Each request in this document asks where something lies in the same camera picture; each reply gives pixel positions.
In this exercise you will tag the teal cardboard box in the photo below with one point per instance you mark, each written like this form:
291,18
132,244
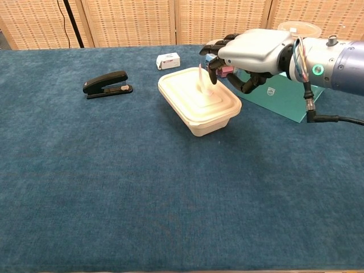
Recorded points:
284,99

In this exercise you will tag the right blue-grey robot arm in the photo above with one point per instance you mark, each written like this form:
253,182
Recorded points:
335,65

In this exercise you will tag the clear jar with white lid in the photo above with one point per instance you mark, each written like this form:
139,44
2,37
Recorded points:
226,71

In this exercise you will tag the blue table cloth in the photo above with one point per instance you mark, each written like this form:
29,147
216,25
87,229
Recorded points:
142,185

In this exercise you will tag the bamboo folding screen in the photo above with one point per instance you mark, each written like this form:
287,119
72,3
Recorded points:
128,22

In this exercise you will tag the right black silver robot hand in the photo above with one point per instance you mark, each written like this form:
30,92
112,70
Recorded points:
253,49

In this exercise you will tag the beige lidded food container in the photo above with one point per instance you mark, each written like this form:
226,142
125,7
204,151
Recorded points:
185,94

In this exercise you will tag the black stapler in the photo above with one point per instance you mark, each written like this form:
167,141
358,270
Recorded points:
106,82

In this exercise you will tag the clear jar with brown contents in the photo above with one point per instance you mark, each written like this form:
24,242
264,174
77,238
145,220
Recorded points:
304,28

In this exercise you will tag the small white staples box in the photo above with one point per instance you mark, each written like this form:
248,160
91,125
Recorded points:
169,61

